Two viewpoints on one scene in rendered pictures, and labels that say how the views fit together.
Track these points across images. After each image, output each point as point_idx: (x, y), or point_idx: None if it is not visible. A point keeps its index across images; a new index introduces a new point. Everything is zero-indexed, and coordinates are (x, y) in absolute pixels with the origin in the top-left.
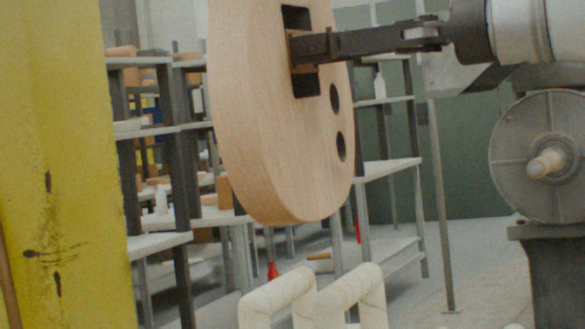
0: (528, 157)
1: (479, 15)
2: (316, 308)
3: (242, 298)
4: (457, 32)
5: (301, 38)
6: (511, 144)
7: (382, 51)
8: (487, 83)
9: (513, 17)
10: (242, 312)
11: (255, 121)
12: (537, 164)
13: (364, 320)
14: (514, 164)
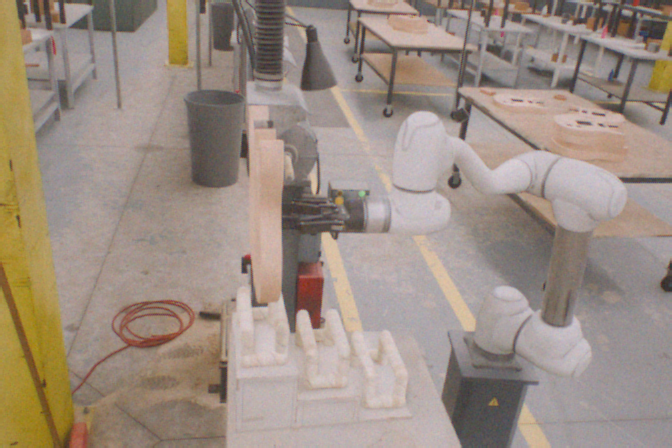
0: None
1: (362, 217)
2: (279, 333)
3: (244, 328)
4: (352, 223)
5: (282, 219)
6: None
7: (307, 214)
8: None
9: (377, 221)
10: (245, 335)
11: (281, 280)
12: (292, 176)
13: (271, 310)
14: None
